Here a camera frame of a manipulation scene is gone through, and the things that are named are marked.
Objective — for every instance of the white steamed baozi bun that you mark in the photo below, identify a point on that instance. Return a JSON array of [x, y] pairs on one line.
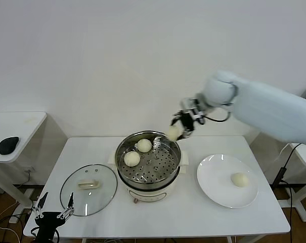
[[240, 180], [173, 133], [144, 145], [132, 159]]

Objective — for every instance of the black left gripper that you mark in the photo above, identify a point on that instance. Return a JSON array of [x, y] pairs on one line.
[[47, 222]]

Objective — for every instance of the white wall socket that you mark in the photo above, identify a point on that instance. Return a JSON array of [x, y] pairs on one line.
[[28, 169]]

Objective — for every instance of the white side table with laptop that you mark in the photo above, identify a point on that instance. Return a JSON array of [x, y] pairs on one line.
[[304, 157]]

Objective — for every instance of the white side table with mouse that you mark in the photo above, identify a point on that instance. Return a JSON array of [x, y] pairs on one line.
[[16, 124]]

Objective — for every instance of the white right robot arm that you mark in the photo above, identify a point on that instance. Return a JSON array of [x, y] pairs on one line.
[[269, 108]]

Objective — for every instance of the white round plate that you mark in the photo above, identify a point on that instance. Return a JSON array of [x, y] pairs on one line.
[[213, 182]]

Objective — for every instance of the cream electric cooker base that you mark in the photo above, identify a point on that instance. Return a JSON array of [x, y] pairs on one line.
[[147, 195]]

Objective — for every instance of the white power strip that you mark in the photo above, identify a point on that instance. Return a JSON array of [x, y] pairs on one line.
[[13, 219]]

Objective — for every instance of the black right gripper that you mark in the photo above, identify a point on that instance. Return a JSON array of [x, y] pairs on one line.
[[187, 120]]

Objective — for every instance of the black computer mouse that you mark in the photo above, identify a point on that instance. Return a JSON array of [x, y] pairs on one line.
[[8, 145]]

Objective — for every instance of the stainless steel steamer basket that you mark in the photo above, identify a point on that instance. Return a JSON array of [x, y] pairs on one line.
[[157, 167]]

